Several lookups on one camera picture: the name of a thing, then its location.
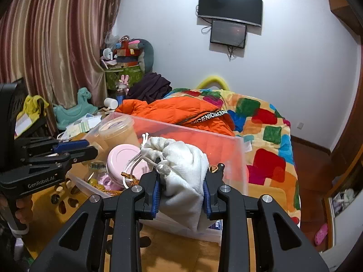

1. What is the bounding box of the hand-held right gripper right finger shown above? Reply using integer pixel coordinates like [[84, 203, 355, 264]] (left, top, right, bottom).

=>
[[202, 163, 331, 272]]

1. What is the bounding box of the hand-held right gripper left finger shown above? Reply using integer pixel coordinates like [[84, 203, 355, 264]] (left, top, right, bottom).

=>
[[30, 171, 162, 272]]

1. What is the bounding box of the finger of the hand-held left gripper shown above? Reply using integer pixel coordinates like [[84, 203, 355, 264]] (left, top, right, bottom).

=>
[[21, 136, 89, 157], [27, 146, 99, 166]]

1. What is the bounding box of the cream jar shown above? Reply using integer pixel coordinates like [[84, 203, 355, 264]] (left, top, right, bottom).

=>
[[98, 116, 139, 151]]

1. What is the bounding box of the white drawstring pouch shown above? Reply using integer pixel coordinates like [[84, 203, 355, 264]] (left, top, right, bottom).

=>
[[140, 133, 210, 232]]

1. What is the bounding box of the clear plastic box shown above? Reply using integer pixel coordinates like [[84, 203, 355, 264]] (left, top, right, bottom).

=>
[[66, 112, 250, 243]]

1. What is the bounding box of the wooden desktop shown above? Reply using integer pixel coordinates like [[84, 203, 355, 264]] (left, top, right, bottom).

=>
[[25, 173, 288, 272]]

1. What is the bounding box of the person's left hand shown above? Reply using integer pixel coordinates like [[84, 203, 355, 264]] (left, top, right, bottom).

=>
[[14, 197, 32, 227]]

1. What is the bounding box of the stack of papers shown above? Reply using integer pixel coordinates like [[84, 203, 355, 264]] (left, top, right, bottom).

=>
[[58, 115, 103, 142]]

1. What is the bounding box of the pink hair accessory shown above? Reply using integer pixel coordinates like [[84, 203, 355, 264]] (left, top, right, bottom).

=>
[[98, 174, 120, 192]]

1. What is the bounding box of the teal rocking horse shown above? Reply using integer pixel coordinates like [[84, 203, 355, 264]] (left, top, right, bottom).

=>
[[53, 88, 98, 131]]

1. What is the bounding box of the pink round jar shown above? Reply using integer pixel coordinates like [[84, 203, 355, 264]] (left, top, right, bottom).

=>
[[107, 144, 148, 189]]

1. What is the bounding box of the yellow cloth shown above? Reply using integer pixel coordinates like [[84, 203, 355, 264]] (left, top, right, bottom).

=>
[[17, 95, 49, 119]]

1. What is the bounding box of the black mesh chair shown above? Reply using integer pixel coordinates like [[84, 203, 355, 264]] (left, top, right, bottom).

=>
[[13, 78, 57, 141]]

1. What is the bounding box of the colourful patchwork blanket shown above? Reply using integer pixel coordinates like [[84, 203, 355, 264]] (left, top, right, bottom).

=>
[[167, 88, 301, 224]]

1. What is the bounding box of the orange jacket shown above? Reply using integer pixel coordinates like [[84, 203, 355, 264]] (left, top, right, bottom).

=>
[[116, 96, 236, 139]]

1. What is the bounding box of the green patterned box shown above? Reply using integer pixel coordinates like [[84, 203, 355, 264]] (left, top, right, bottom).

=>
[[105, 65, 144, 90]]

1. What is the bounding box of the dark purple cloth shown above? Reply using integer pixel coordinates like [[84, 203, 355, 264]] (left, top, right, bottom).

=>
[[126, 72, 172, 102]]

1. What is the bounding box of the stack of red boxes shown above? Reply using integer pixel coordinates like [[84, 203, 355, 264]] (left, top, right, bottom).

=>
[[115, 37, 142, 66]]

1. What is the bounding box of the striped curtain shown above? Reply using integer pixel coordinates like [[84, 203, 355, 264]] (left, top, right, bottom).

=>
[[0, 0, 128, 111]]

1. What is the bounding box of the grey plush cushion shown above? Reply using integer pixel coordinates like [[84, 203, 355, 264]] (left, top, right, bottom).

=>
[[137, 38, 154, 73]]

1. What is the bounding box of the pink slipper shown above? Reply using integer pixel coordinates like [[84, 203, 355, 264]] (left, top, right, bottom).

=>
[[313, 222, 329, 245]]

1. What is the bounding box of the yellow hoop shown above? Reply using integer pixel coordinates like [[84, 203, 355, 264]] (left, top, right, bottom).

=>
[[196, 75, 230, 90]]

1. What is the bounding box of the white cabinet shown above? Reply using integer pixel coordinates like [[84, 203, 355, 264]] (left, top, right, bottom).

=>
[[319, 212, 363, 272]]

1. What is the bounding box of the wooden wardrobe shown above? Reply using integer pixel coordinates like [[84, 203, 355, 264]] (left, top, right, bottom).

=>
[[326, 0, 363, 34]]

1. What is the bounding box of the brown braided cord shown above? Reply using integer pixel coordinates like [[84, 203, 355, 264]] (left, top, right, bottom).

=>
[[121, 171, 141, 183]]

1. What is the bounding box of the gold chain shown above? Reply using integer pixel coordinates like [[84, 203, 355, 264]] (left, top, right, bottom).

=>
[[88, 177, 125, 196]]

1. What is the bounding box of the brown bead bracelet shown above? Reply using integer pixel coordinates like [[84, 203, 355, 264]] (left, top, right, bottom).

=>
[[50, 178, 80, 214]]

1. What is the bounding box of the small wall monitor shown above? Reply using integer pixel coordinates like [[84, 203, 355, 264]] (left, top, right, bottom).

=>
[[210, 19, 247, 49]]

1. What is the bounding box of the black wall television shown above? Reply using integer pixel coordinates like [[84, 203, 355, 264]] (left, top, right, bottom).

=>
[[198, 0, 263, 27]]

